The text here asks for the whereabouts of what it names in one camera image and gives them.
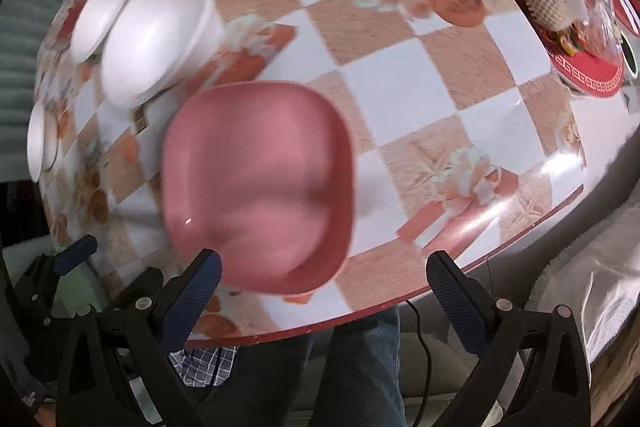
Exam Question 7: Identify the plaid cloth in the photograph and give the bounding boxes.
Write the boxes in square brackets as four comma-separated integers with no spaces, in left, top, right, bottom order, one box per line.
[167,346,238,388]

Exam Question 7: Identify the large white bowl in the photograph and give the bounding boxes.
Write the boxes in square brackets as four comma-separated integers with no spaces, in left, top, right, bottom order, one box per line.
[101,0,221,108]

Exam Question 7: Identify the black cable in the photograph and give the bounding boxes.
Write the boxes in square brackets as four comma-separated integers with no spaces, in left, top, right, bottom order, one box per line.
[404,299,433,427]

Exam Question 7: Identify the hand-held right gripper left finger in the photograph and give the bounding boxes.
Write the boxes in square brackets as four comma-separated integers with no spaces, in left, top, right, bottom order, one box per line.
[57,248,223,427]

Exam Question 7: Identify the pink square plate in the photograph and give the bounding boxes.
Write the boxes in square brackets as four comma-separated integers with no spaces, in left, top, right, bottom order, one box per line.
[161,81,357,295]

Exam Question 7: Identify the red round tray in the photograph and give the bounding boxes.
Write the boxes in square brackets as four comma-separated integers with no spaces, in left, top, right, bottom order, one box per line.
[545,32,626,100]

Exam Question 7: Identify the white fleece blanket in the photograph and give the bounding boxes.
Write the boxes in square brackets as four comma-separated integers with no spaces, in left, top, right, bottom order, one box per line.
[525,132,640,427]

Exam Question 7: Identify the person's blue jeans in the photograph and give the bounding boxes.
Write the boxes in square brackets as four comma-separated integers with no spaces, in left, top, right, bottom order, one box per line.
[200,304,406,427]

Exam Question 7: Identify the white cup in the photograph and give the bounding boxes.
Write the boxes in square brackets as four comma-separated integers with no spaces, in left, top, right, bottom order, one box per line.
[617,32,640,80]

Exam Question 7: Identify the checkered printed tablecloth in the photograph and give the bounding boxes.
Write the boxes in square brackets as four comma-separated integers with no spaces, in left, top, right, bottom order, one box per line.
[32,0,588,350]

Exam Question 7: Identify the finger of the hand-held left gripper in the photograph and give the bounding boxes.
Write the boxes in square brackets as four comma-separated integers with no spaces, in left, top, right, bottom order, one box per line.
[22,235,99,333]
[107,268,165,308]

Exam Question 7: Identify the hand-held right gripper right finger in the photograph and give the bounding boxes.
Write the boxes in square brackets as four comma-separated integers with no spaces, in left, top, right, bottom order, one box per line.
[426,251,593,427]

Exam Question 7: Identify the white dotted round object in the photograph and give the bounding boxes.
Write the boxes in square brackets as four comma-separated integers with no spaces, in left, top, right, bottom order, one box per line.
[525,0,588,30]

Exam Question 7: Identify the small white bowl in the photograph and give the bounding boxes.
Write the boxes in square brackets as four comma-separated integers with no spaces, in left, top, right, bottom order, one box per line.
[27,99,61,182]

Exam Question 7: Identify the grey ribbed sofa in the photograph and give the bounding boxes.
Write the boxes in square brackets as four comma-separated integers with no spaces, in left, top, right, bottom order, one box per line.
[0,0,66,182]

